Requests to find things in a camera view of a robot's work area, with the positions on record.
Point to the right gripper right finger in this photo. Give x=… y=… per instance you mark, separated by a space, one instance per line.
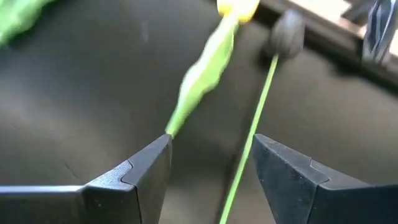
x=311 y=199

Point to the yellow tulip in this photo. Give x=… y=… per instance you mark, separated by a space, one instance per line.
x=208 y=68

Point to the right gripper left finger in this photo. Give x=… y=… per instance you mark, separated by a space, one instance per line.
x=109 y=202

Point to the black clamp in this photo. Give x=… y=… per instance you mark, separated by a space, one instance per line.
x=377 y=31

